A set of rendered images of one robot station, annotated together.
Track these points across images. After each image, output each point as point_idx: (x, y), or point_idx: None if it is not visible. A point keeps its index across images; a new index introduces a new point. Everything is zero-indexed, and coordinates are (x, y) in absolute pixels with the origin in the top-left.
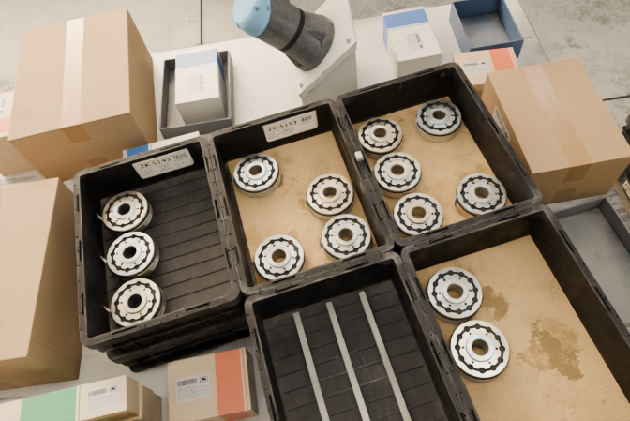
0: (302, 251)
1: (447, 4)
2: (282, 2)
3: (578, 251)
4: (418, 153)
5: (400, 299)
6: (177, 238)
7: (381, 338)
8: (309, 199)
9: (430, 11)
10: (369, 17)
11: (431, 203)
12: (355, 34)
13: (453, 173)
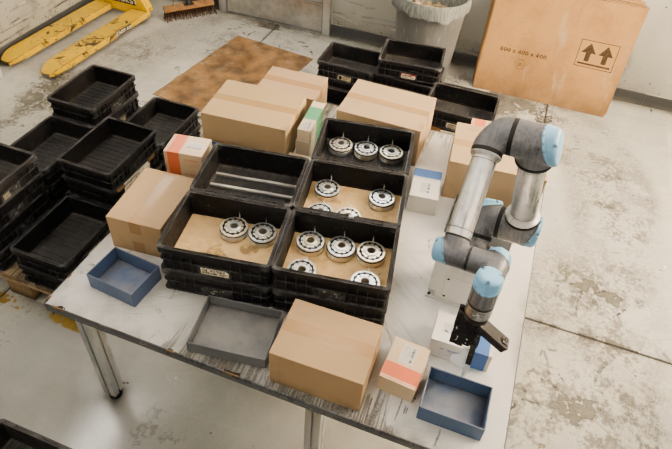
0: (323, 194)
1: (510, 411)
2: (480, 217)
3: (249, 336)
4: (350, 268)
5: None
6: None
7: None
8: (350, 208)
9: (505, 392)
10: (519, 347)
11: (311, 248)
12: (502, 329)
13: (325, 275)
